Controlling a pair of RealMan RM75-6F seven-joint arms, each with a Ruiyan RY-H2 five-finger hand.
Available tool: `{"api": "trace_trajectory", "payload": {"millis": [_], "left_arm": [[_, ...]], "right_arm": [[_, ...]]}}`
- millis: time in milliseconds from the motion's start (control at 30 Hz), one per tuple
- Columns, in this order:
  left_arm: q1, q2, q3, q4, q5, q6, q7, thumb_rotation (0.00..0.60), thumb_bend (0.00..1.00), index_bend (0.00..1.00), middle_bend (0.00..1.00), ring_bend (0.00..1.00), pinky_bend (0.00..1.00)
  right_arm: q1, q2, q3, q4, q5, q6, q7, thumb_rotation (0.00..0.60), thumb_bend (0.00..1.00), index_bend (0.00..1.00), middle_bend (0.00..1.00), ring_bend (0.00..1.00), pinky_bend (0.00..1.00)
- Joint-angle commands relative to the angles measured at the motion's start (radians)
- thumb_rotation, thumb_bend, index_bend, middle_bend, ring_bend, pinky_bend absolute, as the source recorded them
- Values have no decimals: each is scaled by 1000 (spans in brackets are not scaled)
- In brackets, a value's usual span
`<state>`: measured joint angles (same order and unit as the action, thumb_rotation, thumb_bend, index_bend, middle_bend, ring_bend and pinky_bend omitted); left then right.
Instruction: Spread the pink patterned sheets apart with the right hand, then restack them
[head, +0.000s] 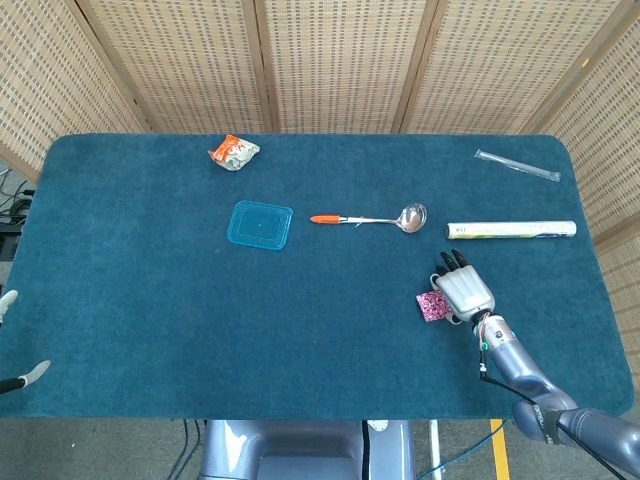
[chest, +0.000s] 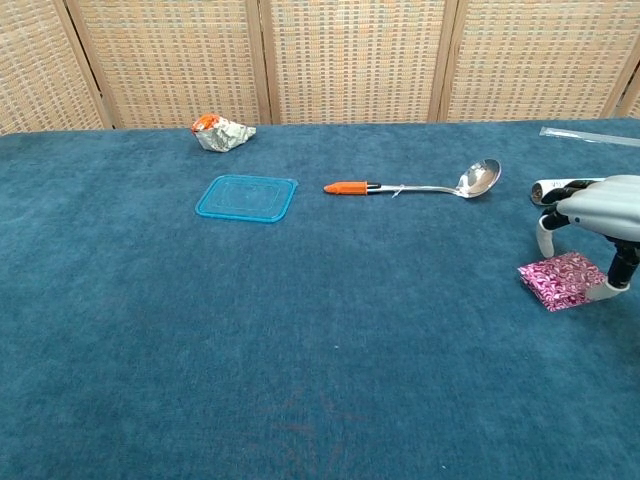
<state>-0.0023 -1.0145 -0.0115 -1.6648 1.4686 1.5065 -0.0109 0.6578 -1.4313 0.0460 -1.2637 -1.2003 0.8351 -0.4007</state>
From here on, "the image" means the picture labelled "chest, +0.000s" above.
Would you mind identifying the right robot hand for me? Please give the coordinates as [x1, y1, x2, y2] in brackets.
[535, 174, 640, 302]

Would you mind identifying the white green cling film roll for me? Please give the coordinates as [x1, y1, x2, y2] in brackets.
[530, 177, 609, 207]

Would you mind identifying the clear plastic wrapped stick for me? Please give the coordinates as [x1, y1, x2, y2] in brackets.
[539, 125, 640, 148]

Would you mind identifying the woven rattan screen panel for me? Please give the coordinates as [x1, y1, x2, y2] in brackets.
[64, 0, 274, 130]
[257, 0, 459, 126]
[0, 0, 114, 136]
[437, 0, 640, 124]

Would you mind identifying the blue carpet table cover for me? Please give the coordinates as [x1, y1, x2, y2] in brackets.
[0, 117, 640, 480]

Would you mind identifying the blue plastic container lid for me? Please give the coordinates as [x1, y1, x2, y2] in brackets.
[193, 174, 299, 225]

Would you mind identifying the crumpled orange silver snack wrapper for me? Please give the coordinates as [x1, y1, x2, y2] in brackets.
[191, 113, 258, 154]

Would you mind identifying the steel ladle with orange handle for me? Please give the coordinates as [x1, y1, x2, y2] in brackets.
[322, 158, 503, 200]

